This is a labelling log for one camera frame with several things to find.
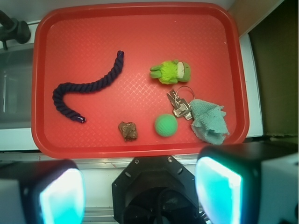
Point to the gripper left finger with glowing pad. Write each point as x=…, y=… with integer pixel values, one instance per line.
x=42, y=192

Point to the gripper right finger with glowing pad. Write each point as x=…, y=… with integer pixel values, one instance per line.
x=249, y=183

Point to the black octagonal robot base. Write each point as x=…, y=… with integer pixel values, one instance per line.
x=155, y=190

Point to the blue-green cloth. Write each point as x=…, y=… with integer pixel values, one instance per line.
x=208, y=121

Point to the brown crumpled lump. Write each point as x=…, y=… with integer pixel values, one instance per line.
x=128, y=131

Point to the green textured ball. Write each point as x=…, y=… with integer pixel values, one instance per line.
x=166, y=125

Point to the red plastic tray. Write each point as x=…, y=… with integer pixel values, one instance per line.
x=80, y=44

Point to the clear plastic bin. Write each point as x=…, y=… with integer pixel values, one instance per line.
x=15, y=88

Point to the green plush frog toy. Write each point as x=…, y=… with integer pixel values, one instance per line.
x=171, y=72

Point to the silver keys on ring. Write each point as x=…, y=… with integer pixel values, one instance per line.
x=181, y=108

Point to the black clamp mount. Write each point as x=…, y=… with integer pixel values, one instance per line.
x=12, y=29

